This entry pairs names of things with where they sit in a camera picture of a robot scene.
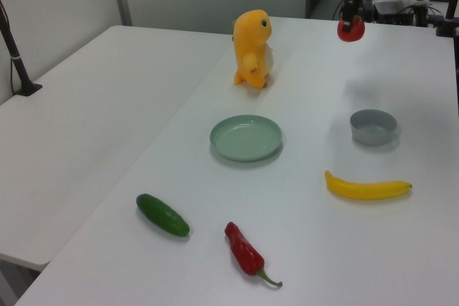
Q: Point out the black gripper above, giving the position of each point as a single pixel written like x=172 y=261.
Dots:
x=354 y=4

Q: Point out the red apple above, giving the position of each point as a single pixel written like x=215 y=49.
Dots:
x=355 y=35

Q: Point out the grey bowl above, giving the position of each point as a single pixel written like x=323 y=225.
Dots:
x=369 y=137

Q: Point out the black electronics box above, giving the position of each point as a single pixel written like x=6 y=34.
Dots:
x=392 y=14

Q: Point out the black clamp stand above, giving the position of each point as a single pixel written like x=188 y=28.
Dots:
x=444 y=27

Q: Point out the yellow plush dinosaur toy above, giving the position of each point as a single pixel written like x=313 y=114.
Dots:
x=251 y=41

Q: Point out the pale green plate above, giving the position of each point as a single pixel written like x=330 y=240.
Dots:
x=247 y=139

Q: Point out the yellow banana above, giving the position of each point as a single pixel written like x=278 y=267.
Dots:
x=358 y=191

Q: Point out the red chili pepper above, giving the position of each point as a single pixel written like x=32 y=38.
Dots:
x=244 y=252

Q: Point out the green cucumber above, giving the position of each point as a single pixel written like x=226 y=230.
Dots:
x=161 y=214

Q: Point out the black camera pole with base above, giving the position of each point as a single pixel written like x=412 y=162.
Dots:
x=18 y=66

